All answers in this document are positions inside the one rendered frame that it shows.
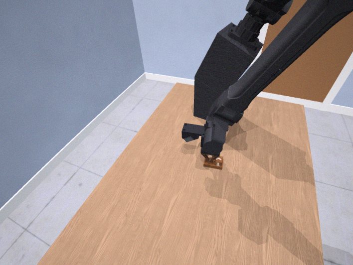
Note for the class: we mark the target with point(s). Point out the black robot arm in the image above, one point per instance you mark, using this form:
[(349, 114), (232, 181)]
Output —
[(311, 22)]

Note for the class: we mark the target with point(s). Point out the brown wooden tray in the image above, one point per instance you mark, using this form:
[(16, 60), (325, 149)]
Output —
[(211, 165)]

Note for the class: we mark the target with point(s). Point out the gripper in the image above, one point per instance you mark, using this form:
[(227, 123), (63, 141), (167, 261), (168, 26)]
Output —
[(206, 157)]

